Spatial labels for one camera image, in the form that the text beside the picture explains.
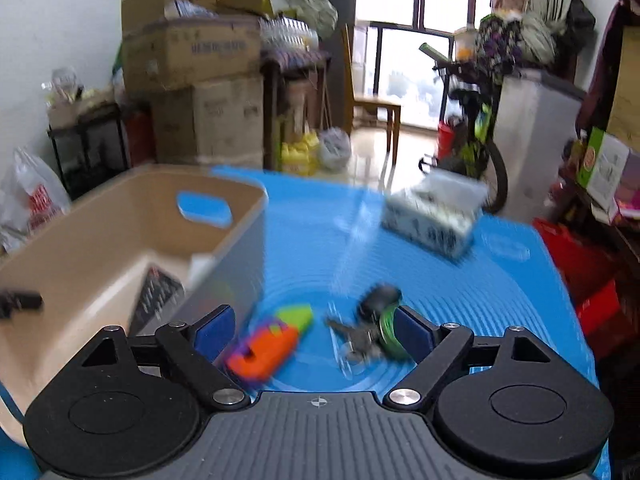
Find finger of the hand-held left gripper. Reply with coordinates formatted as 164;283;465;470
0;289;45;321

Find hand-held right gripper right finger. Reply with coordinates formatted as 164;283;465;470
382;305;548;408

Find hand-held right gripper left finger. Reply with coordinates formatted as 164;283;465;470
82;305;251;411

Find black car key bunch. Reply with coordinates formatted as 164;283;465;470
325;284;417;367

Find black remote control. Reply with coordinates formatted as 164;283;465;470
129;265;186;337

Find beige plastic storage bin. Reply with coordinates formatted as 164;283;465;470
0;162;269;450

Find white red-print plastic bag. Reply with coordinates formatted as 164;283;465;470
0;146;72;256

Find white tissue box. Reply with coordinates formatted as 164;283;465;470
381;167;490;261

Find blue silicone mat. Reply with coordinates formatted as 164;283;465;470
0;165;613;480

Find black utility cart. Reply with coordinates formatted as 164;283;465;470
47;102;132;202

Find red boxes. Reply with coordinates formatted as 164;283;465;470
532;217;628;343

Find black green bicycle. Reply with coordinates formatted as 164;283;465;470
419;42;509;215

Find yellow bottles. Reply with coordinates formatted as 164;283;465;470
280;130;321;177

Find red bucket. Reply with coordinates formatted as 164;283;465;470
436;120;454;162

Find small cardboard box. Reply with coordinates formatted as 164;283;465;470
47;86;122;130

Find grey plastic bag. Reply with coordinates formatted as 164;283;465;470
317;127;353;169

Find large closed cardboard box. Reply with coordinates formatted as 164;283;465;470
150;77;266;170

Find white chest freezer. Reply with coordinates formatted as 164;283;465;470
492;70;588;225

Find dark wooden side table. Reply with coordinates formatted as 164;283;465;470
559;160;640;321

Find wooden chair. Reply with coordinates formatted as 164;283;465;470
341;24;402;165

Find dark wooden cabinet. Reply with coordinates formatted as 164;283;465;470
260;50;333;172

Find green white carton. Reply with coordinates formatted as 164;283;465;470
576;127;632;212

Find open cardboard box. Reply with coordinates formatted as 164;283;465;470
120;0;264;95

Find floral clothing pile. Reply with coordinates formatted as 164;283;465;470
474;12;524;77

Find clear plastic bottle pack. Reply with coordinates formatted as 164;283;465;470
260;16;321;52

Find tall flat cardboard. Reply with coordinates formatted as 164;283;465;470
606;25;640;152

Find striped pale cloth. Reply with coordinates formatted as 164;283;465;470
521;0;582;67

